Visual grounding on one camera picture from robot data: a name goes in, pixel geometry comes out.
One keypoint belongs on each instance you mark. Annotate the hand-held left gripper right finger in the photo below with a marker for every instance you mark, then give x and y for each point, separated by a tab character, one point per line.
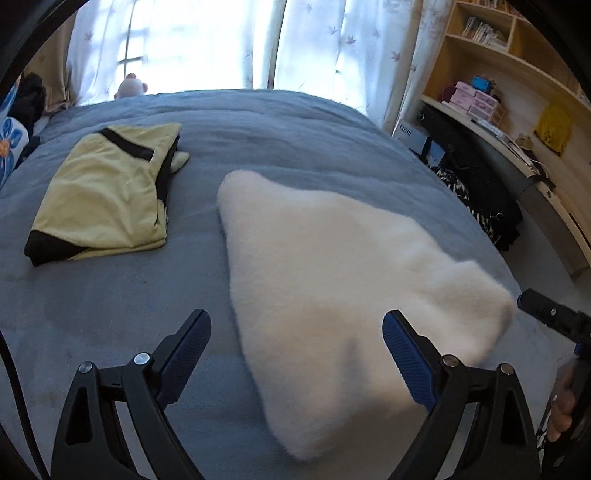
406	360

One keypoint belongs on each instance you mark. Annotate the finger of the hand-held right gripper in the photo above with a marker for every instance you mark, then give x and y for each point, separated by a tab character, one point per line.
545	311

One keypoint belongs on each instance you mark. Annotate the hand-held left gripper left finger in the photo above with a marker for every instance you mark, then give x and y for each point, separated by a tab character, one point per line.
184	350

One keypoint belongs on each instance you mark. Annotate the cream fluffy cardigan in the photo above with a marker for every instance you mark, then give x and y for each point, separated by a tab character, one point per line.
341	277

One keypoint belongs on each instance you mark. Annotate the black and white patterned clothes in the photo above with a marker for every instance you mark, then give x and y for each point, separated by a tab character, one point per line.
480	198

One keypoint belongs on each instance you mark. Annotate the person's right hand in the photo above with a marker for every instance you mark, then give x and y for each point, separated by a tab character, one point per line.
562	401

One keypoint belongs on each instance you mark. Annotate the grey curved desk edge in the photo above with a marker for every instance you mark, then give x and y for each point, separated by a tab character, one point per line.
545	194

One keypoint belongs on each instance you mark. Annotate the yellow shirt with black trim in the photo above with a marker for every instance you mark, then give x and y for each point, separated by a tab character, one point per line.
106	194

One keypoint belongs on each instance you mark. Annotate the yellow cloth bag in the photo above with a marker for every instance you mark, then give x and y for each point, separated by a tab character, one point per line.
553	127

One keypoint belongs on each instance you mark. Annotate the blue and white box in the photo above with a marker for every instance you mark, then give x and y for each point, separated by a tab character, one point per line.
434	153

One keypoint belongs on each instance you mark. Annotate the stack of pink boxes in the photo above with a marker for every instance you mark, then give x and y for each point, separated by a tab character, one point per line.
475	101

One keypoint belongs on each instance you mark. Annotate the white cardboard box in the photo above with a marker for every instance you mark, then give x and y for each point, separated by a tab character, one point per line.
408	136

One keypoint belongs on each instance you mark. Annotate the grey-blue fleece blanket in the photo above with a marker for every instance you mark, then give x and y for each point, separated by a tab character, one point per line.
277	134

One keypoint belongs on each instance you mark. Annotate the wooden bookshelf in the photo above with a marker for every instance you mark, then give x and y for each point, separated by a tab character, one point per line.
531	69

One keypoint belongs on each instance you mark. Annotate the pink and white plush toy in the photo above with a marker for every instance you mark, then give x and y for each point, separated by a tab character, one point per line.
131	86

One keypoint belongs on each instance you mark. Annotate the blue floral pillow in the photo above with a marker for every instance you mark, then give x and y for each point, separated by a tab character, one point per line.
8	138

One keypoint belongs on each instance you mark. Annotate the row of books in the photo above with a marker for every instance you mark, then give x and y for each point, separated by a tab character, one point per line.
485	31

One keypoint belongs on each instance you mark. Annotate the black cloth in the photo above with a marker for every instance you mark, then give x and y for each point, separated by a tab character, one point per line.
28	101

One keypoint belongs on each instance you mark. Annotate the white sheer curtain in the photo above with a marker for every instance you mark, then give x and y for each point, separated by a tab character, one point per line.
231	41

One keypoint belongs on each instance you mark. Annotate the beige curtain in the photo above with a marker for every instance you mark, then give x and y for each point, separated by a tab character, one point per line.
51	60

